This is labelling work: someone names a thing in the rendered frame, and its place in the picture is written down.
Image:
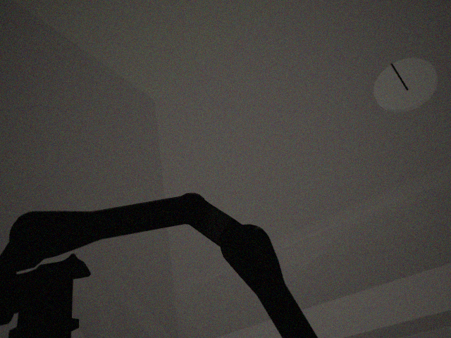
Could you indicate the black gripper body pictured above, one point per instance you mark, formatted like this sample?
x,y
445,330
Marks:
x,y
47,322

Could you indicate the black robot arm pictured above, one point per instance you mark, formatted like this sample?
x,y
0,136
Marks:
x,y
44,234

